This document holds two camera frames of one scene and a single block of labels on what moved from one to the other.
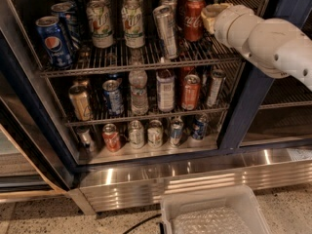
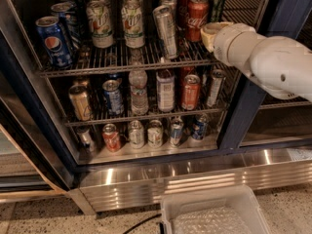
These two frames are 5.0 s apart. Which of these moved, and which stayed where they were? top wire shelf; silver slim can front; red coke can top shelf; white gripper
Moved: white gripper
Stayed: top wire shelf; silver slim can front; red coke can top shelf
